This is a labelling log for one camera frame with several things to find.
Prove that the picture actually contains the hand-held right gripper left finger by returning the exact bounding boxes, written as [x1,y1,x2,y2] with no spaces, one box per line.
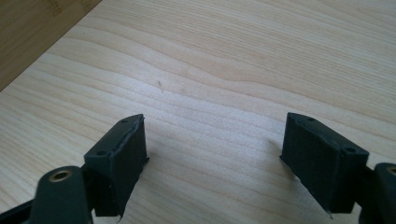
[83,113,149,218]

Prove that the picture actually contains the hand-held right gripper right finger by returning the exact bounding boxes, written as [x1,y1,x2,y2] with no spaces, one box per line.
[279,112,370,215]

